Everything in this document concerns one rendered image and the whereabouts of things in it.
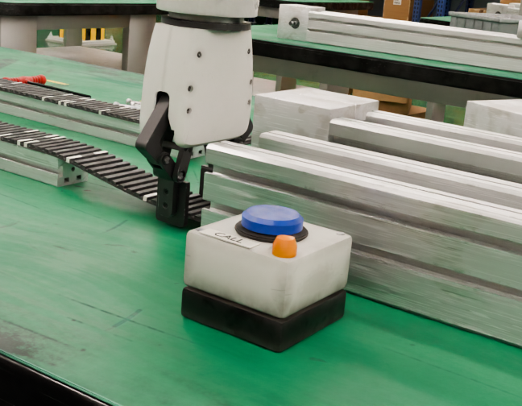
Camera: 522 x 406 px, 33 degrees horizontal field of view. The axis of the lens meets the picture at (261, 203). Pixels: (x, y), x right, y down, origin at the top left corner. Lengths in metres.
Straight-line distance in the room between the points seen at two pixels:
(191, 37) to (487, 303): 0.31
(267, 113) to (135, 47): 2.83
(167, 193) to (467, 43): 1.65
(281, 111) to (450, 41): 1.49
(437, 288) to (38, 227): 0.33
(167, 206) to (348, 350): 0.25
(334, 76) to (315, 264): 1.94
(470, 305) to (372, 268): 0.08
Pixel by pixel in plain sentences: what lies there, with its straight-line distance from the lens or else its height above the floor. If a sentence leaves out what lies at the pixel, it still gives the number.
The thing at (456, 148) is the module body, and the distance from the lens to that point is 0.80.
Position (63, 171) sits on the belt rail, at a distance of 0.87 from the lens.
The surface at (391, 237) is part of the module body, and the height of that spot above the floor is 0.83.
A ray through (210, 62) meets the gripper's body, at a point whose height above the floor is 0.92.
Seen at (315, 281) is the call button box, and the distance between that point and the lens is 0.56.
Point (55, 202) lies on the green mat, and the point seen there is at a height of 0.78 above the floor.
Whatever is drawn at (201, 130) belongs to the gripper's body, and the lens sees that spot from 0.73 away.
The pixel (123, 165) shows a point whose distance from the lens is 0.86.
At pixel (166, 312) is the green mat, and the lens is 0.59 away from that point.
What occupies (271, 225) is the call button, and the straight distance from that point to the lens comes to 0.55.
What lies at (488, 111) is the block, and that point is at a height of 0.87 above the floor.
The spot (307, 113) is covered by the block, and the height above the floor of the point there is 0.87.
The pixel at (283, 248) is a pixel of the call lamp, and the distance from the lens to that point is 0.52.
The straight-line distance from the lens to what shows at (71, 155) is 0.86.
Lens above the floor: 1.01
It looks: 16 degrees down
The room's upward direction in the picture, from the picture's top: 5 degrees clockwise
